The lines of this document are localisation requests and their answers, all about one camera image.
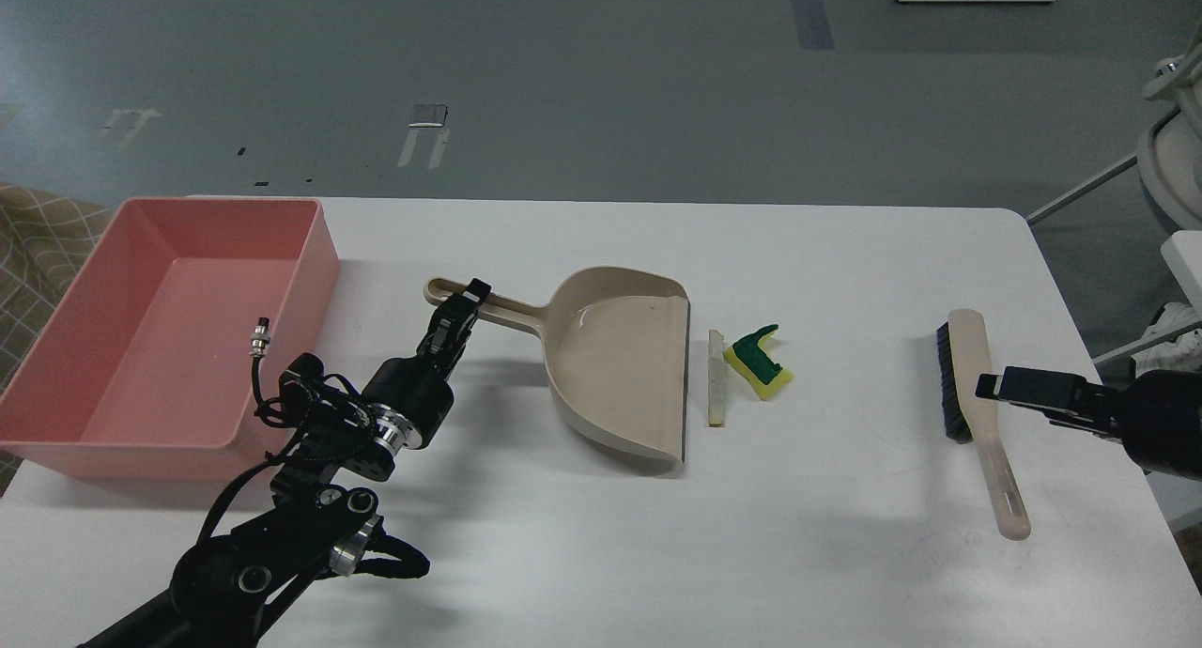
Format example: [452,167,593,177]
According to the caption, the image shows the beige plastic dustpan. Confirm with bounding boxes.
[478,266,691,465]

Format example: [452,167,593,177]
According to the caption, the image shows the beige checkered cloth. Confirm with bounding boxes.
[0,184,112,494]

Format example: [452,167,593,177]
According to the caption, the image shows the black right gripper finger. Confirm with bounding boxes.
[975,365,1090,414]
[1040,408,1123,440]

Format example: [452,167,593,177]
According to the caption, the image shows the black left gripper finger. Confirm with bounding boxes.
[418,295,470,367]
[454,277,492,367]

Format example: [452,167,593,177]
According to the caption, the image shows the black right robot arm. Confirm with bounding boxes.
[975,365,1201,481]

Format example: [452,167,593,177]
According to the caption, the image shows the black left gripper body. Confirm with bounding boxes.
[362,356,454,452]

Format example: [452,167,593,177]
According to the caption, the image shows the pink plastic bin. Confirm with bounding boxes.
[1,197,340,482]

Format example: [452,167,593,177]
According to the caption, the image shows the beige hand brush black bristles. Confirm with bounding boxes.
[935,307,1033,541]

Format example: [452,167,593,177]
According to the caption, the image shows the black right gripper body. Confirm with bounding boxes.
[1083,370,1201,482]

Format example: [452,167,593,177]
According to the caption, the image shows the yellow green sponge piece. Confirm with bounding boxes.
[724,323,795,402]

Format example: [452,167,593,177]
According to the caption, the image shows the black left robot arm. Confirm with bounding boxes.
[89,279,492,647]

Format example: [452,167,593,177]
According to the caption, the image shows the white chair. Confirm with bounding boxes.
[1025,44,1202,367]

